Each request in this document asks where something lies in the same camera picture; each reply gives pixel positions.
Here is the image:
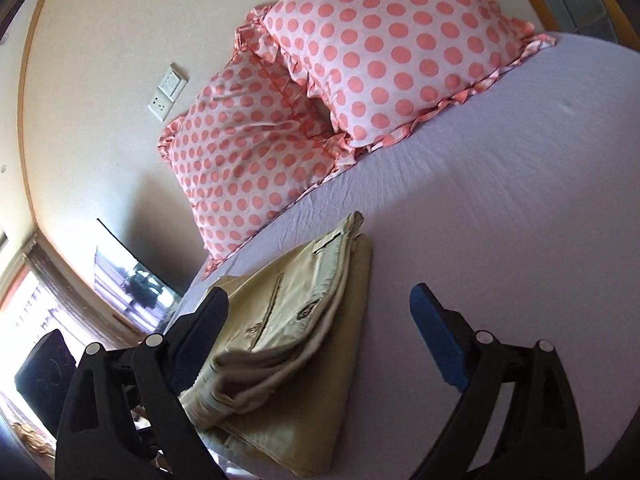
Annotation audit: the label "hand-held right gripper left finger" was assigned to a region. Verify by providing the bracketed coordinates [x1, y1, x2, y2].
[55, 287, 230, 480]

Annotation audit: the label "white wall socket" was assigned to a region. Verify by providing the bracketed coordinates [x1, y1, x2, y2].
[148, 91, 174, 122]

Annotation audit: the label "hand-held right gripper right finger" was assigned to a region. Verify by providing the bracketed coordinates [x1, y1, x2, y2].
[409, 283, 586, 480]

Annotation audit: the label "bed with lavender sheet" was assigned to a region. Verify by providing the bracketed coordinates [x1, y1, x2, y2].
[176, 31, 640, 480]

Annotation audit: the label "black chair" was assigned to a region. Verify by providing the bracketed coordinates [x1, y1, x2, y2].
[14, 329, 79, 438]

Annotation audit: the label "pink polka dot pillow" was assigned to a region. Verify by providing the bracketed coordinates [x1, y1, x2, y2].
[157, 47, 357, 276]
[235, 0, 557, 153]

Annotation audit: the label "beige pants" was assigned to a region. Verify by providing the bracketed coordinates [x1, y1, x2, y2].
[178, 211, 374, 477]

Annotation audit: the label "white wall switch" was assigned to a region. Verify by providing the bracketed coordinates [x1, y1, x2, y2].
[159, 63, 188, 100]

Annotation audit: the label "glass top side table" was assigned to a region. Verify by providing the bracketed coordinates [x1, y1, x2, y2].
[94, 218, 187, 332]

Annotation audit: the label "brown window curtain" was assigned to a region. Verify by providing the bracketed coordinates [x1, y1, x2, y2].
[22, 240, 132, 337]

